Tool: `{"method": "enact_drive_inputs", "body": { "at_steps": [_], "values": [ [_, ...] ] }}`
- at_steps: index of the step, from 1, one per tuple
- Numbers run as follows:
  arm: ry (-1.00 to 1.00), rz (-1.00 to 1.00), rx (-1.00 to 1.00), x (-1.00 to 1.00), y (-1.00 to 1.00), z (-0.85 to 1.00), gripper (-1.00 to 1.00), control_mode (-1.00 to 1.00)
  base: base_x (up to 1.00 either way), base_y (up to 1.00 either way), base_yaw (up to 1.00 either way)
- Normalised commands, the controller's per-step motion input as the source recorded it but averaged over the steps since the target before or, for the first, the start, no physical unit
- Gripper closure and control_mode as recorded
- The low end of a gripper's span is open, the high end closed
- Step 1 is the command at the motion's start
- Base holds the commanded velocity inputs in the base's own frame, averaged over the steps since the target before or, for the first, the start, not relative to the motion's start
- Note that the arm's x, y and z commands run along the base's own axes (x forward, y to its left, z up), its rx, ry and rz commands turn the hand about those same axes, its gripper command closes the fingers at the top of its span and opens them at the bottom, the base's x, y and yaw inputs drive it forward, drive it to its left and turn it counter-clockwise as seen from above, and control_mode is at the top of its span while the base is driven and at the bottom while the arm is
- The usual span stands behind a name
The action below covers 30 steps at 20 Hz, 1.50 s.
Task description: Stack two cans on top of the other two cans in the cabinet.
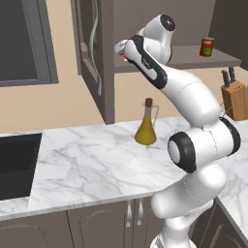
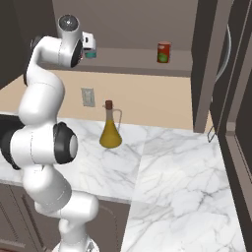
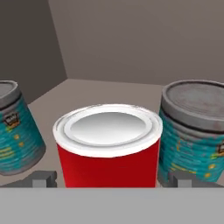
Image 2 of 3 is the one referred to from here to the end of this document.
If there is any teal can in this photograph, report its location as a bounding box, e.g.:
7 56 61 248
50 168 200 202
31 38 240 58
84 49 97 60

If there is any grey wall socket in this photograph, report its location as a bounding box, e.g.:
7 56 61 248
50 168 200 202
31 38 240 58
80 87 96 108

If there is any yellow oil bottle with cork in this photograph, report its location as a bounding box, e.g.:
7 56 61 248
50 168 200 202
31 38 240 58
98 99 124 150

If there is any red can with green label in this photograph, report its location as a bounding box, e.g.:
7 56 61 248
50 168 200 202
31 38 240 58
157 40 172 64

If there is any dark brown wall cabinet door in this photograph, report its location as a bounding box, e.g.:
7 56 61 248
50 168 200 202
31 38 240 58
190 0 236 134
0 0 55 91

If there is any small grey handle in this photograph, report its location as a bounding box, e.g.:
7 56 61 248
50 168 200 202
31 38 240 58
207 125 218 143

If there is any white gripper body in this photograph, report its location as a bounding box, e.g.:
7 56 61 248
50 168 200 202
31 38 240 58
84 41 97 52

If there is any dark brown tall cabinet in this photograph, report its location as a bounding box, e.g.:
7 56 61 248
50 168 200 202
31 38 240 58
210 0 252 252

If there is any open brown wall cabinet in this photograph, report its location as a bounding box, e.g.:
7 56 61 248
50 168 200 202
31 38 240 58
41 0 200 79

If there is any dark brown base cabinet door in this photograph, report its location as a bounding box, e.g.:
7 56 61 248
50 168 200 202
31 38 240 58
0 182 40 252
19 190 133 252

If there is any curved grey handle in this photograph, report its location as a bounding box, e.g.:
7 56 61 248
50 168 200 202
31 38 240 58
215 23 233 84

